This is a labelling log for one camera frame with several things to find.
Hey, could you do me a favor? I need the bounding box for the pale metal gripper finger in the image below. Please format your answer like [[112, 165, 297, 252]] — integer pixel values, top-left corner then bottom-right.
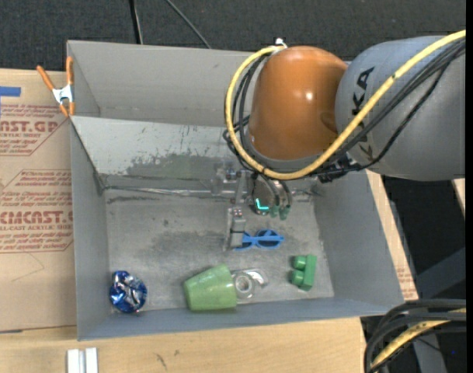
[[224, 207, 248, 252], [214, 166, 238, 197]]

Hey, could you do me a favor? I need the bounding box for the clear glass cup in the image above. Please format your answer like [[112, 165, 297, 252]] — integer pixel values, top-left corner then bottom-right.
[[231, 268, 270, 301]]

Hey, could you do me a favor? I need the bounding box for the grey metal bin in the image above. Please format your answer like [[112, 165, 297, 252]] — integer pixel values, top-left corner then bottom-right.
[[66, 40, 406, 341]]

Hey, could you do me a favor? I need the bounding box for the green cup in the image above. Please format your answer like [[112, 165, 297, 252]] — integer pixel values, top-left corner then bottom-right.
[[183, 263, 238, 312]]

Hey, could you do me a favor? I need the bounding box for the green toy building block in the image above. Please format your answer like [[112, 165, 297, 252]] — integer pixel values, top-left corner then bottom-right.
[[288, 253, 318, 292]]

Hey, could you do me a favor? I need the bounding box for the blue crumpled foil packet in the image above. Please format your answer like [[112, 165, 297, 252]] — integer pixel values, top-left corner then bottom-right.
[[109, 270, 148, 315]]

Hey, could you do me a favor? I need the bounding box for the brown cardboard board red print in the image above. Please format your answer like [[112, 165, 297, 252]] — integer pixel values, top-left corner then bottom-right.
[[0, 67, 420, 336]]

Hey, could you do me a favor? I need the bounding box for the black cylinder on white bracket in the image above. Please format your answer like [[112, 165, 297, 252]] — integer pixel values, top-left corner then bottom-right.
[[317, 160, 361, 185]]

